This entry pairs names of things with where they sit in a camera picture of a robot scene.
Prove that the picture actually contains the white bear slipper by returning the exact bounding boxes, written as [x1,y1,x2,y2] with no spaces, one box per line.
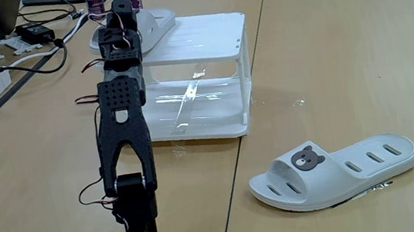
[85,5,181,62]
[244,128,414,219]

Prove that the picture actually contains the white printed flat parts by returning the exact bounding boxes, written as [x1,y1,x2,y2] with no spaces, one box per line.
[0,31,45,59]

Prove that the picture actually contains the thick white cable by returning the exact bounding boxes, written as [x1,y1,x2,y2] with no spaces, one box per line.
[4,11,95,68]

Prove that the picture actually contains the black adapter cable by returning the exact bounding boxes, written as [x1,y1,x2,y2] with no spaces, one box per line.
[0,37,71,80]

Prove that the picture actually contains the white plastic shelf box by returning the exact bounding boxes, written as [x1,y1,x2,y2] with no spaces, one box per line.
[90,8,261,155]

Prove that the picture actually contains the black power adapter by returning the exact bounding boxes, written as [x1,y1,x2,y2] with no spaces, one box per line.
[15,20,57,47]

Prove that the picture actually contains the looped black cable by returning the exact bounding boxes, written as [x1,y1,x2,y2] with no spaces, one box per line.
[16,0,80,29]

